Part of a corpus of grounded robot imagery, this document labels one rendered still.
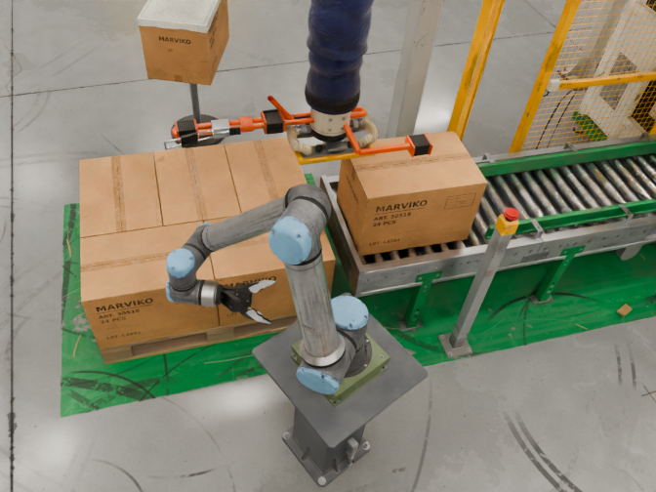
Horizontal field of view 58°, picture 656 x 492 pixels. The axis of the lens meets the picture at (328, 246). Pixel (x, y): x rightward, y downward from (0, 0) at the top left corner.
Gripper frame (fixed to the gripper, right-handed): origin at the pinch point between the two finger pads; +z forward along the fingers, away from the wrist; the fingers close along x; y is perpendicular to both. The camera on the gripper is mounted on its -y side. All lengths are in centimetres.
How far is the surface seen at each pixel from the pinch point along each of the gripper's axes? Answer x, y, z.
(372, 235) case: -9, 86, 37
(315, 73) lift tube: -79, 45, 3
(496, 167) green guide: -45, 149, 107
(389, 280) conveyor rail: 13, 89, 49
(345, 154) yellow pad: -48, 61, 19
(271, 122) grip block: -58, 53, -13
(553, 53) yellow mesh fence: -108, 136, 123
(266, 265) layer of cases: 11, 84, -12
